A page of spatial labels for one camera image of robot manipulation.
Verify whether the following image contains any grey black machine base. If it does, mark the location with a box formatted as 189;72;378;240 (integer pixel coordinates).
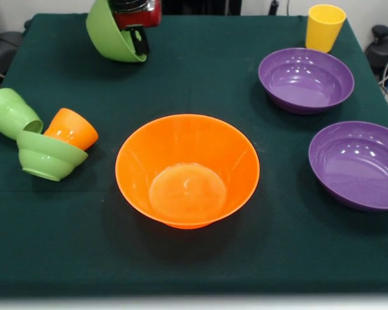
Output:
365;25;388;70
0;30;25;78

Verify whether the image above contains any green cup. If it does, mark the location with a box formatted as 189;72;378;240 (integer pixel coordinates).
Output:
0;87;44;141

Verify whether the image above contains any large green bowl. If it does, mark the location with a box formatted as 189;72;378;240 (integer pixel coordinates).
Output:
85;0;148;63

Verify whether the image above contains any orange cup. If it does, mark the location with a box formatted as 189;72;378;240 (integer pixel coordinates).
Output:
43;107;100;152

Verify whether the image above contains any large orange bowl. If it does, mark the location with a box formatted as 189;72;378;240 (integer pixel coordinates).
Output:
114;113;261;230

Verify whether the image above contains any purple bowl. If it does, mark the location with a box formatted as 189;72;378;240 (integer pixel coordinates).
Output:
257;47;355;116
308;121;388;213

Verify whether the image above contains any dark green tablecloth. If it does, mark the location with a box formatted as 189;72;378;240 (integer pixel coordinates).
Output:
0;12;388;296

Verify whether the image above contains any yellow cup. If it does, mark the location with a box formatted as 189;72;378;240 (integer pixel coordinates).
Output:
305;5;348;54

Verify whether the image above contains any small green bowl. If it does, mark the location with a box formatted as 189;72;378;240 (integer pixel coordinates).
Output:
16;130;89;182

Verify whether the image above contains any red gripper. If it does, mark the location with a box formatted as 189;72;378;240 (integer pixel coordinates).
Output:
113;0;162;56

